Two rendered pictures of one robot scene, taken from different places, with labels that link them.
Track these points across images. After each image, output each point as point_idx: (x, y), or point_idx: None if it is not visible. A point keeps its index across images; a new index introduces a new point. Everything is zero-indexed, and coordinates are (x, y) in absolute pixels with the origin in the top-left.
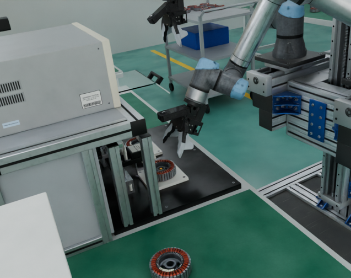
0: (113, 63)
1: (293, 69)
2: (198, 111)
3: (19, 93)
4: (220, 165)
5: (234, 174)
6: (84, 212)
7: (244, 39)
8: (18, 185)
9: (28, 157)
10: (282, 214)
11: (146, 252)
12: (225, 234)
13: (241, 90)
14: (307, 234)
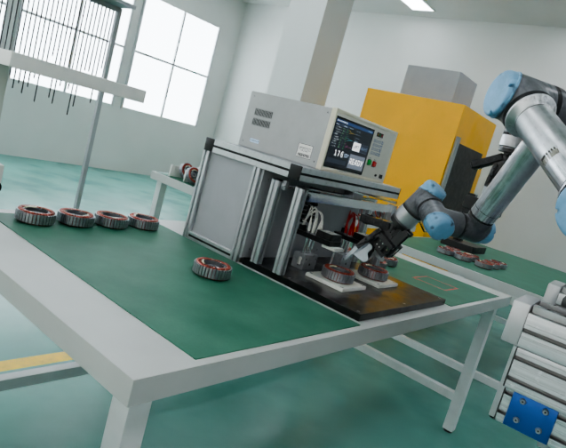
0: (331, 129)
1: None
2: (397, 233)
3: (268, 121)
4: (393, 318)
5: (383, 323)
6: (235, 220)
7: (489, 184)
8: (216, 168)
9: (227, 148)
10: (328, 333)
11: None
12: (272, 300)
13: (431, 222)
14: (301, 339)
